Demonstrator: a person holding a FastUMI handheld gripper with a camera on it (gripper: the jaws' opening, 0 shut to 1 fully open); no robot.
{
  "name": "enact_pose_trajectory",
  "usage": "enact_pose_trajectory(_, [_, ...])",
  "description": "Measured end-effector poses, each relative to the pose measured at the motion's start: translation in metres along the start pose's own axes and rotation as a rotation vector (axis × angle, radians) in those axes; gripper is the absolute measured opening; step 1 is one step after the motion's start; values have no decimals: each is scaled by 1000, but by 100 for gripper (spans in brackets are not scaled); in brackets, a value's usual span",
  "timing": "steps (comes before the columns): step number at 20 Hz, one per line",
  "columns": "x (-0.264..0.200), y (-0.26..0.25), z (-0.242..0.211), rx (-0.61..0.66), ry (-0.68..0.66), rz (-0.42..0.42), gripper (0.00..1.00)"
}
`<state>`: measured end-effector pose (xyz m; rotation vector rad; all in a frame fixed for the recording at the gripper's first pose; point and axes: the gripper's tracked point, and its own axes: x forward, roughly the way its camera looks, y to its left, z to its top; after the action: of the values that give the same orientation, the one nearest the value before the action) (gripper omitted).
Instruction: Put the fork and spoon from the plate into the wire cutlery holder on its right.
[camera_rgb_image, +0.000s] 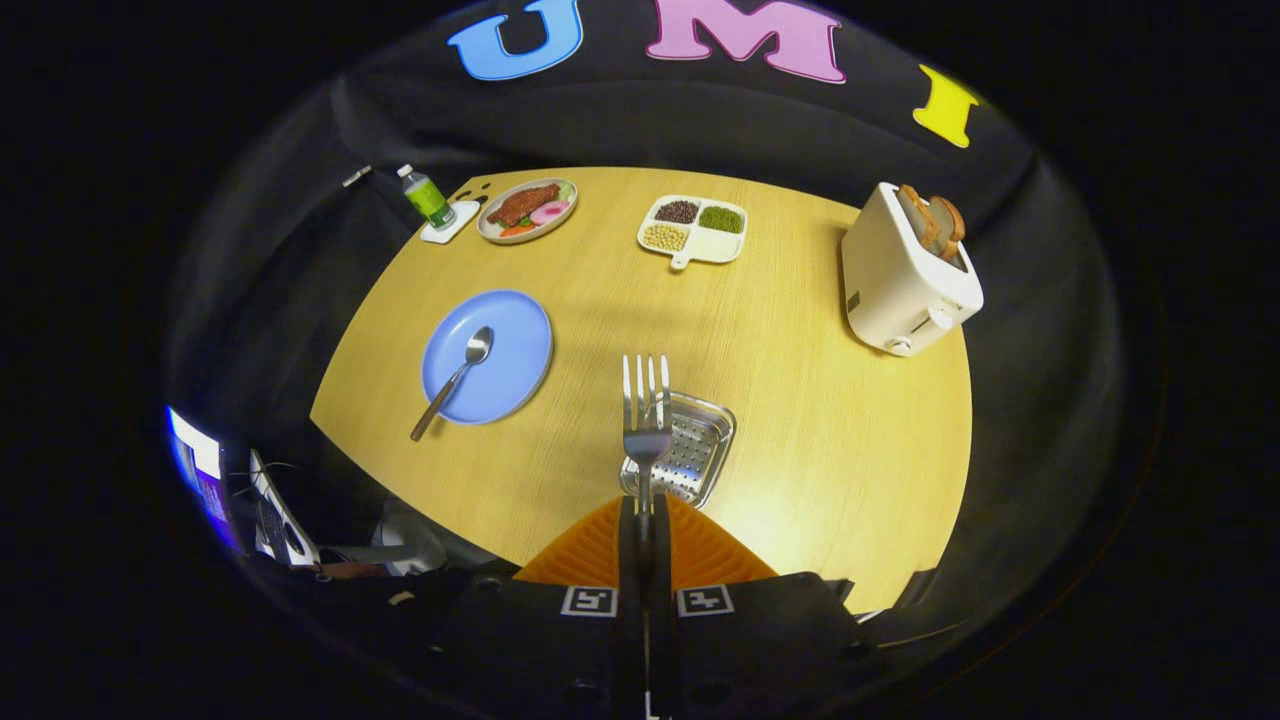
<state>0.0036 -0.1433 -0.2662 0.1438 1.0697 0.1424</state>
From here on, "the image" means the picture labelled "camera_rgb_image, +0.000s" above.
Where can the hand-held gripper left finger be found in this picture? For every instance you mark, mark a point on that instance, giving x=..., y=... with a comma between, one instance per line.
x=560, y=640

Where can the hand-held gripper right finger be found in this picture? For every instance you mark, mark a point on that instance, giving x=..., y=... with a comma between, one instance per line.
x=740, y=640

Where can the metal drain basket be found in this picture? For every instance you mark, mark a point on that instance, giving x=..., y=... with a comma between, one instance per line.
x=700, y=450

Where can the blue round plate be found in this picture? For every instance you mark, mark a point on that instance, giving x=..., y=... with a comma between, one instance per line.
x=510, y=350

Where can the white toaster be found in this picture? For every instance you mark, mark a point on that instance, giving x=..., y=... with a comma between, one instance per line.
x=895, y=290

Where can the white divided dish with beans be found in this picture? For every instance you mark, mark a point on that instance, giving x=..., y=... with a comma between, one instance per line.
x=715, y=245

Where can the beige plate with food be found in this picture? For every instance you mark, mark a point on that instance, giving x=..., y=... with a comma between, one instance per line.
x=538, y=232

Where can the bright screen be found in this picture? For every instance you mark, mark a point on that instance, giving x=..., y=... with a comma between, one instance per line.
x=195, y=450

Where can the white square coaster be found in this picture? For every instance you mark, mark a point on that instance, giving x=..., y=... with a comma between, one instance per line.
x=445, y=234

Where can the pink ham slice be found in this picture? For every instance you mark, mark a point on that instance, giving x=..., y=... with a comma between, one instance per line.
x=549, y=212

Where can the brown meat piece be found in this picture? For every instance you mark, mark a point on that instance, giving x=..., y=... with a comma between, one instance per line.
x=522, y=204

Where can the green label plastic bottle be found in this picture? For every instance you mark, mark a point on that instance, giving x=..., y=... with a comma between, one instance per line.
x=428, y=200

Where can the brown bread slice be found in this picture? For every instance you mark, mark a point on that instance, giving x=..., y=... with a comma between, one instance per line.
x=950, y=220
x=915, y=210

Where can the silver metal clip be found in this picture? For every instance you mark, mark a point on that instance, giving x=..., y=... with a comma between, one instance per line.
x=356, y=176

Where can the white frame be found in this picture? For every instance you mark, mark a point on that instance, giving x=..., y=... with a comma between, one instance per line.
x=275, y=520

